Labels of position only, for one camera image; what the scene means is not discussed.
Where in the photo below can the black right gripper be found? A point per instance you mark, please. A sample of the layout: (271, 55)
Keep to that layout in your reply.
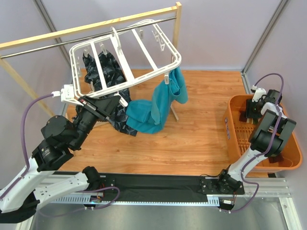
(251, 111)

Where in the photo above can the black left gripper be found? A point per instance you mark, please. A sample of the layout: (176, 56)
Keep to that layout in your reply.
(96, 107)

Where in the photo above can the white clip drying hanger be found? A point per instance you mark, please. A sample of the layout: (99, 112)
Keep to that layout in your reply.
(89, 47)

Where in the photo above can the teal shorts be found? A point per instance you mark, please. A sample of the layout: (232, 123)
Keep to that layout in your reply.
(150, 116)

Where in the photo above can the striped sock maroon toe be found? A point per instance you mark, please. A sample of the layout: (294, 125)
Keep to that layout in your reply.
(243, 118)

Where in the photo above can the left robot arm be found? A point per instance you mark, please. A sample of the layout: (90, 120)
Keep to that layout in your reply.
(23, 197)

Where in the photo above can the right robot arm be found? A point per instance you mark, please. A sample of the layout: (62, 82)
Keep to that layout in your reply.
(272, 115)

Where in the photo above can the orange plastic laundry basket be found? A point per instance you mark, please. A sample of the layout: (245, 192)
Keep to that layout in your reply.
(283, 155)

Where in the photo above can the dark shark print shorts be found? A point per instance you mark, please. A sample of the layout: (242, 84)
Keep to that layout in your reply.
(113, 75)

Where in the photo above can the black base cloth strip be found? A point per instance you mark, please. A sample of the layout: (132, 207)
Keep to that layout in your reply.
(161, 189)

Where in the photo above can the wooden clothes rack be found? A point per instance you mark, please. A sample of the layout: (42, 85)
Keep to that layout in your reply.
(170, 24)

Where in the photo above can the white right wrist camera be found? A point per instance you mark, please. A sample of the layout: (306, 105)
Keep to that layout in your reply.
(257, 93)

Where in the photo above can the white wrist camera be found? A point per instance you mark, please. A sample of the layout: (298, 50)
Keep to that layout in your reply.
(257, 93)
(66, 95)

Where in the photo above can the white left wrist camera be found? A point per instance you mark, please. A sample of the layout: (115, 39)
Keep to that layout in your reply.
(66, 95)

